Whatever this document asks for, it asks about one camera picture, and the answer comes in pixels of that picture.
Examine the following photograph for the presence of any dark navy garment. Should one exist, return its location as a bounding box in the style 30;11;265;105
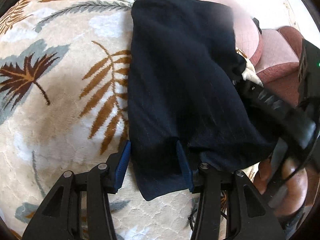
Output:
128;0;274;201

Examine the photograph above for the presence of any right hand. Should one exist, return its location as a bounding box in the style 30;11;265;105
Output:
253;159;308;218

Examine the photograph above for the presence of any pink and maroon armrest cushion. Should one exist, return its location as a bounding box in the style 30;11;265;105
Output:
255;26;303;85

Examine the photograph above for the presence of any small black object on cushion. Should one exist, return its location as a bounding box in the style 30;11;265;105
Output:
252;17;263;35

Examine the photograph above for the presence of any leaf pattern fleece blanket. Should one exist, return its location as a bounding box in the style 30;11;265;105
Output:
0;0;263;240

